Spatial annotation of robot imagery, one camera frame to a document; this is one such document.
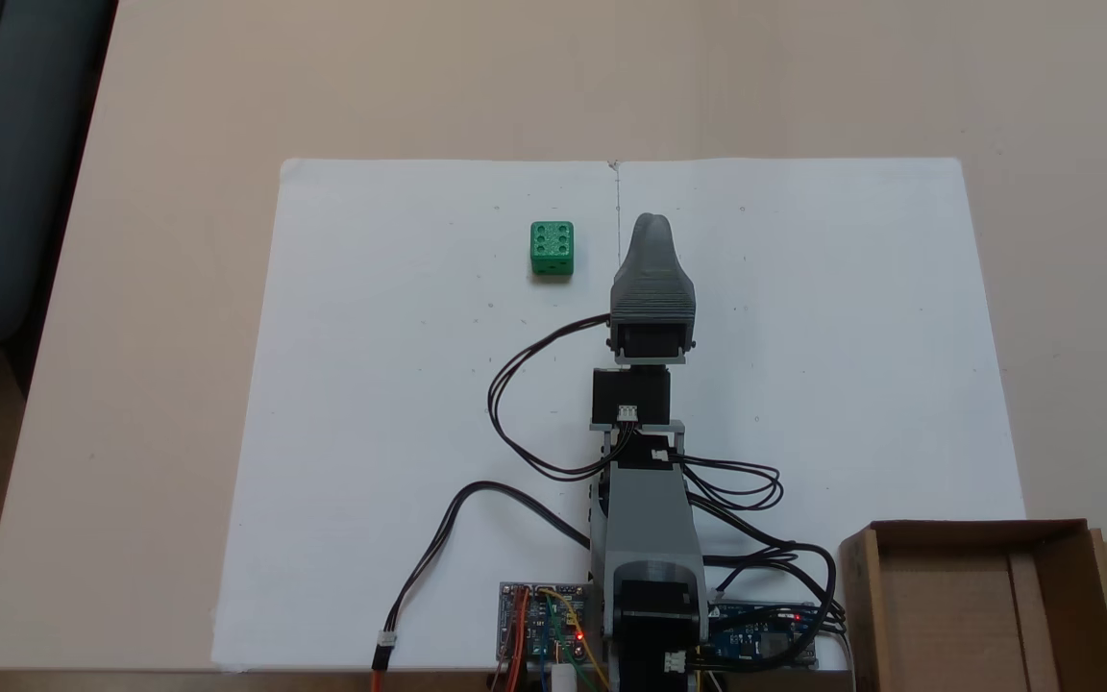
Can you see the grey curved ribbed gripper finger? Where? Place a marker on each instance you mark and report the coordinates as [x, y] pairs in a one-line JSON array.
[[652, 284]]

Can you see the green dice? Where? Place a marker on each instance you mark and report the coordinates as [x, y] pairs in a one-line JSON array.
[[552, 245]]

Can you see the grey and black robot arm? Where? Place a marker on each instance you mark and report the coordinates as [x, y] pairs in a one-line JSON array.
[[645, 519]]

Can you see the white paper sheet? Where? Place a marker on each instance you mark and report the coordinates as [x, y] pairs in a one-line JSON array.
[[371, 384], [851, 336]]

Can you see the blue circuit board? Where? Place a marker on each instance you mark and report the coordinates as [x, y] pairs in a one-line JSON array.
[[755, 639]]

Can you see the white plastic connector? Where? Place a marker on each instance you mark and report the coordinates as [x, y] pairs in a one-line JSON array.
[[564, 678]]

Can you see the brown cardboard box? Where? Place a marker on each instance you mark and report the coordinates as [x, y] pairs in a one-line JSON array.
[[947, 615]]

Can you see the dark grey chair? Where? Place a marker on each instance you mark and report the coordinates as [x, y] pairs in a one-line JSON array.
[[6, 144]]

